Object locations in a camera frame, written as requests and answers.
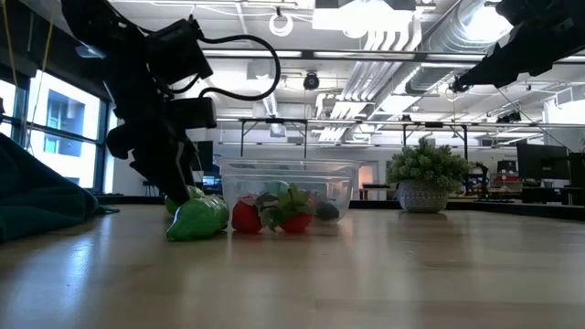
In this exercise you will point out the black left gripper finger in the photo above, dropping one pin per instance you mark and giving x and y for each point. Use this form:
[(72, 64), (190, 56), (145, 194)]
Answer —
[(166, 176), (189, 164)]

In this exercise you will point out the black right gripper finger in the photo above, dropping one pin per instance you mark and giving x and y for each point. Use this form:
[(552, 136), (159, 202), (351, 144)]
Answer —
[(484, 71)]

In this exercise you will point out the green toy cabbage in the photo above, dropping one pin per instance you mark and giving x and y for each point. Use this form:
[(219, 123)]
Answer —
[(196, 192)]

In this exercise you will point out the green pepper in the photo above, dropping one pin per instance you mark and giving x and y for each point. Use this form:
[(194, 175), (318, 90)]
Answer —
[(196, 221)]

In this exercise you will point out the dark toy grape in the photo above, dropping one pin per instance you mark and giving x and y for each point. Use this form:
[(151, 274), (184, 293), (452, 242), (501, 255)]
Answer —
[(327, 211)]

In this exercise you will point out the clear plastic tupperware container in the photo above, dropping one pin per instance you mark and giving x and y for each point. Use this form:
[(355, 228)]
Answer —
[(343, 183)]

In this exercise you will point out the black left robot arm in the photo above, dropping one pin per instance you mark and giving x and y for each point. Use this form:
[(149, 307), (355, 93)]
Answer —
[(128, 45)]

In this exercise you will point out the black computer monitor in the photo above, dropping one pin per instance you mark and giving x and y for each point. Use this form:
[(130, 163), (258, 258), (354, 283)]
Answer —
[(541, 161), (205, 155), (578, 170)]

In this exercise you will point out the large window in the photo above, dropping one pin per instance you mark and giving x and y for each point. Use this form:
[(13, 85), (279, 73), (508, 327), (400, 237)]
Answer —
[(64, 137)]

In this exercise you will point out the green potted succulent plant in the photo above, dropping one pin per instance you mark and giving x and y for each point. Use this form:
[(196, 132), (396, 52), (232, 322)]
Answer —
[(427, 164)]

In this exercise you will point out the black chair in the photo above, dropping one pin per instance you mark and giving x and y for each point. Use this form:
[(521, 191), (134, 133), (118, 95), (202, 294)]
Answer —
[(475, 183)]

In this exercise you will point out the dark green cloth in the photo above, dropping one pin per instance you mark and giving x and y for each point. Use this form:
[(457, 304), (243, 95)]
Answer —
[(41, 201)]

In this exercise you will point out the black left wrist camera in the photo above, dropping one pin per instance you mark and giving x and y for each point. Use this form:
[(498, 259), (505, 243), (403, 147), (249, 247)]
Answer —
[(194, 114)]

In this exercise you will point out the silver ventilation duct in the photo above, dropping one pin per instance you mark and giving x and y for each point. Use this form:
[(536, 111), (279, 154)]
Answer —
[(439, 41)]

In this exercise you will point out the black raised desk frame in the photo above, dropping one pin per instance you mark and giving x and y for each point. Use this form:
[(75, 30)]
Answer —
[(242, 137), (465, 141)]

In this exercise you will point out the black dome ceiling camera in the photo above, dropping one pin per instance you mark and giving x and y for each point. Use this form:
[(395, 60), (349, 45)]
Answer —
[(311, 81)]

